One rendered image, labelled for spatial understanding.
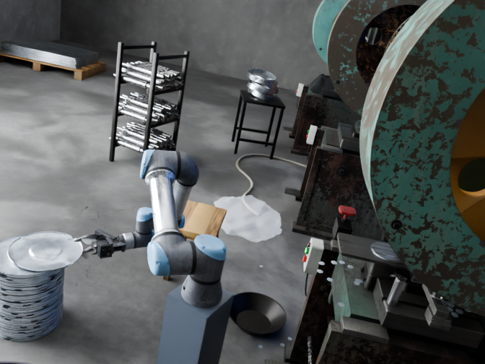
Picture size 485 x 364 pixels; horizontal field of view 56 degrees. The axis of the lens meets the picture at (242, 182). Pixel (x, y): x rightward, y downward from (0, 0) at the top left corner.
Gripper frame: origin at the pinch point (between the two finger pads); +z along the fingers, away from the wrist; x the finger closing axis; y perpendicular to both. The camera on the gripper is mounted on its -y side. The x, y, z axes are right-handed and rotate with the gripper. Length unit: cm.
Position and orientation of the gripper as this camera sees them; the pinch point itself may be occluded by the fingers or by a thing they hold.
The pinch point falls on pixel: (76, 245)
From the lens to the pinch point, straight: 212.5
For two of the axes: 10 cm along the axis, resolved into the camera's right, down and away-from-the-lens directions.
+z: -8.3, 0.7, -5.6
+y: 5.3, 4.3, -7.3
